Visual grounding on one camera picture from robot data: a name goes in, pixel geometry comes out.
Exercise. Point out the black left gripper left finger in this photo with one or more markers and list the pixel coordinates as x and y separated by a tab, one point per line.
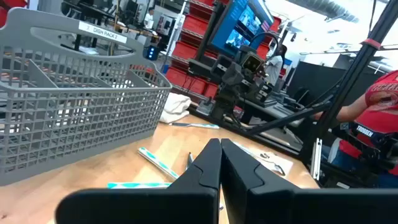
186	202

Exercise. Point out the computer tower with blue light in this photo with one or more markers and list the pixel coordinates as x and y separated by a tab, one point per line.
151	53

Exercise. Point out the shelf with red bins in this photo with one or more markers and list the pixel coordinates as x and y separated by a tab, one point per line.
192	25

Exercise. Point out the grey plastic silverware basket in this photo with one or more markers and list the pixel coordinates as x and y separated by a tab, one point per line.
77	109

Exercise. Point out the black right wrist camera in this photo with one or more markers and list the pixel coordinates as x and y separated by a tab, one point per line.
252	62

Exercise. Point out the person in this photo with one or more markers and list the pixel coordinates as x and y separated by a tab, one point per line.
149	19
275	68
382	99

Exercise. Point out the white checked dish towel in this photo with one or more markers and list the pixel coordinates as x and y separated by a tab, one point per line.
175	107

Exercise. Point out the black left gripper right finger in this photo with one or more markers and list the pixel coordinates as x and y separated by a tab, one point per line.
264	202

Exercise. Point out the blue screen monitor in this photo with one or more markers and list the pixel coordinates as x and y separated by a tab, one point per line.
239	28

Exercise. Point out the black Trossen labelled device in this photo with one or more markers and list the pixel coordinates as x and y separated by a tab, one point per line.
363	130

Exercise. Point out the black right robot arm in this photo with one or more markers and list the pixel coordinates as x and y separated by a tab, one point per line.
228	99

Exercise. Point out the black aluminium table frame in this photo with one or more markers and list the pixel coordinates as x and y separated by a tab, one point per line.
351	71

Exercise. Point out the black partition panel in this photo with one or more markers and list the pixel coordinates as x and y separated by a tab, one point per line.
317	77

